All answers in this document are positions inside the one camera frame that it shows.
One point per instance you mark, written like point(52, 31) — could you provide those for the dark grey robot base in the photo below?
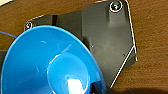
point(103, 36)

